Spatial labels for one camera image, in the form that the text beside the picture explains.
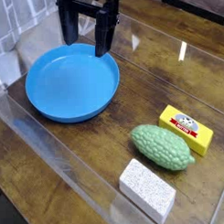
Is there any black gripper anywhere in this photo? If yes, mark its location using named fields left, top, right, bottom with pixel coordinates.
left=56, top=0, right=120, bottom=58

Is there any yellow butter brick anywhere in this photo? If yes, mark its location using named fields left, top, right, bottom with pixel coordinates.
left=159, top=104, right=213, bottom=156

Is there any blue round tray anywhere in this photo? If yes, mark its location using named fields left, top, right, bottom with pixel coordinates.
left=25, top=43, right=120, bottom=123

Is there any green bitter gourd toy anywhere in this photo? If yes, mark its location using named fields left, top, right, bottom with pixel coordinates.
left=130, top=124, right=195, bottom=171

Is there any white speckled foam block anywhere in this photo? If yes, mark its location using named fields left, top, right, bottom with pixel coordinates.
left=119, top=159, right=176, bottom=224

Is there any clear acrylic enclosure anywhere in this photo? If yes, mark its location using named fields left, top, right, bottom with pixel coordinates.
left=0, top=0, right=224, bottom=224

